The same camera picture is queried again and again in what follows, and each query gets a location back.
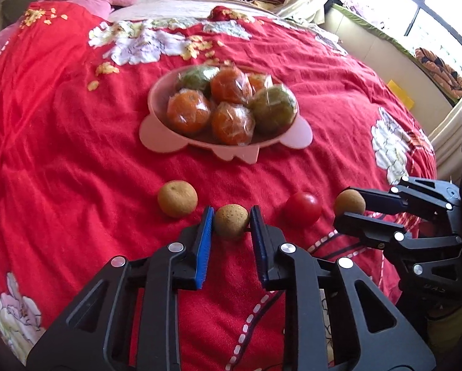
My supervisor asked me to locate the window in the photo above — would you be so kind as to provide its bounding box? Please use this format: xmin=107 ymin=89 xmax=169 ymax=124
xmin=351 ymin=0 xmax=462 ymax=70

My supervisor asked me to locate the orange black patterned cushion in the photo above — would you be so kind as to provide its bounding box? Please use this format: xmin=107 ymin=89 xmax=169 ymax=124
xmin=414 ymin=46 xmax=462 ymax=101

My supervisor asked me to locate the beige window seat cushion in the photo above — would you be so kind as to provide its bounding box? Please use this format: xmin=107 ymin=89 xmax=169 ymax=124
xmin=324 ymin=4 xmax=462 ymax=143

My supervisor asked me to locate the orange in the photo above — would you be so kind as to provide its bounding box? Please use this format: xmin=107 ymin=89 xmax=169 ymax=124
xmin=210 ymin=66 xmax=254 ymax=105
xmin=247 ymin=73 xmax=273 ymax=95
xmin=211 ymin=101 xmax=255 ymax=146
xmin=166 ymin=89 xmax=212 ymax=137

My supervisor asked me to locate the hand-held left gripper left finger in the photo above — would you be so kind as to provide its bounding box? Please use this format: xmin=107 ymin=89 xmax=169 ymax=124
xmin=26 ymin=206 xmax=216 ymax=371

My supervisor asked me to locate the green citrus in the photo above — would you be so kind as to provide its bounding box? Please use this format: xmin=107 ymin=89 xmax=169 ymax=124
xmin=250 ymin=85 xmax=298 ymax=134
xmin=176 ymin=66 xmax=220 ymax=94

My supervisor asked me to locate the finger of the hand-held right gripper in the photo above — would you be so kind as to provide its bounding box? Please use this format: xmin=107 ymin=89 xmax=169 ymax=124
xmin=332 ymin=212 xmax=462 ymax=254
xmin=341 ymin=176 xmax=462 ymax=215

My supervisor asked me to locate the small brown round fruit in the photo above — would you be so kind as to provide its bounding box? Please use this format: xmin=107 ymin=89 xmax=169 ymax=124
xmin=333 ymin=189 xmax=367 ymax=217
xmin=213 ymin=204 xmax=251 ymax=240
xmin=157 ymin=180 xmax=198 ymax=218

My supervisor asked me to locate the red floral blanket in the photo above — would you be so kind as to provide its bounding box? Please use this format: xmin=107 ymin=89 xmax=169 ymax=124
xmin=0 ymin=0 xmax=438 ymax=371

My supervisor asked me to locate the grey headboard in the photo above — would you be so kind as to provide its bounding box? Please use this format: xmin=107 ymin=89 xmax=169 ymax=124
xmin=0 ymin=0 xmax=46 ymax=32

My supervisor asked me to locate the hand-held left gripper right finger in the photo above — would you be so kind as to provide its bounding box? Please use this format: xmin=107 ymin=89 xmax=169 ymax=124
xmin=250 ymin=205 xmax=436 ymax=371

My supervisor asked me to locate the pink plastic bowl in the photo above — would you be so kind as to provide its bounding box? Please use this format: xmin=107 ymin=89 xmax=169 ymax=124
xmin=139 ymin=64 xmax=314 ymax=164

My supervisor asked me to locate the red tomato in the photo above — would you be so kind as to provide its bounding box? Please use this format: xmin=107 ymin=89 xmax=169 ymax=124
xmin=283 ymin=191 xmax=322 ymax=228

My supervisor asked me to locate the yellow paper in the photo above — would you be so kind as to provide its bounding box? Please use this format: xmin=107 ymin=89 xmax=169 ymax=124
xmin=387 ymin=79 xmax=415 ymax=111

